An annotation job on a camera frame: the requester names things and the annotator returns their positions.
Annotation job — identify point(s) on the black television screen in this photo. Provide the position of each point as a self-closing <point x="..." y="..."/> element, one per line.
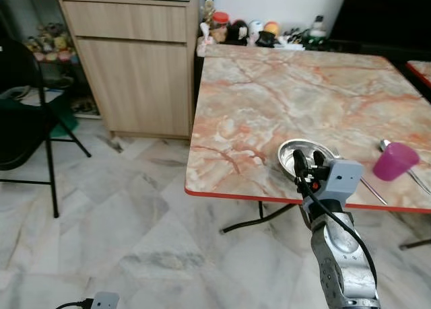
<point x="384" y="16"/>

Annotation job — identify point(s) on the black folding chair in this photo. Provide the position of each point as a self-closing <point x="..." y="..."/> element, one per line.
<point x="20" y="130"/>

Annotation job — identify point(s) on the marble print folding table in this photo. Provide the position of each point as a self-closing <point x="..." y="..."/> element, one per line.
<point x="289" y="93"/>
<point x="421" y="70"/>

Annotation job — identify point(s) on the dark green plastic item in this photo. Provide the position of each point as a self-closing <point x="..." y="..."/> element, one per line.
<point x="65" y="124"/>

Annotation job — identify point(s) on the small white pink figurine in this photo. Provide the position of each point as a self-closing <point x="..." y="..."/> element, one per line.
<point x="205" y="33"/>

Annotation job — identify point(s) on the orange round figurine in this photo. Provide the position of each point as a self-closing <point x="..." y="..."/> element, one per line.
<point x="271" y="27"/>

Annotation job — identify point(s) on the light wood cabinet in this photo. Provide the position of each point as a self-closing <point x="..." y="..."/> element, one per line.
<point x="135" y="73"/>

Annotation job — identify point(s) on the glass display shelf with figurines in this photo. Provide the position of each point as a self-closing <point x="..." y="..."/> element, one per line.
<point x="50" y="43"/>

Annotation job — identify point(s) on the white tray of trinkets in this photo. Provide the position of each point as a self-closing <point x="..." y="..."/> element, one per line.
<point x="294" y="40"/>

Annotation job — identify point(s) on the round steel plate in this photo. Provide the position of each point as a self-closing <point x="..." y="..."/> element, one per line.
<point x="289" y="153"/>

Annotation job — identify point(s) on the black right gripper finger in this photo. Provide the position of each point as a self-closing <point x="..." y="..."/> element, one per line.
<point x="321" y="159"/>
<point x="300" y="161"/>

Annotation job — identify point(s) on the steel spoon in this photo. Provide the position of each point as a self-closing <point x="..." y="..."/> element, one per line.
<point x="384" y="145"/>

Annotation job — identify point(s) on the pink plastic cup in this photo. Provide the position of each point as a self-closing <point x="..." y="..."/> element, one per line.
<point x="394" y="162"/>

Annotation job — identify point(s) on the small black box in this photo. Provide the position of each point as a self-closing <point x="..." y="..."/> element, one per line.
<point x="267" y="41"/>

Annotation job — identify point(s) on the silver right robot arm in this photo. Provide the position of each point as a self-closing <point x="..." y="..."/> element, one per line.
<point x="340" y="255"/>

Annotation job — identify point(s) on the green bottle with black cap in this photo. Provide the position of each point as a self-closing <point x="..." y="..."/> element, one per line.
<point x="318" y="31"/>

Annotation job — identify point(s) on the black plush toy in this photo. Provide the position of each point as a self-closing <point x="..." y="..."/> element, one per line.
<point x="237" y="33"/>

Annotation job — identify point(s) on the black metal table legs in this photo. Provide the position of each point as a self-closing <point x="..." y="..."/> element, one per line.
<point x="242" y="225"/>

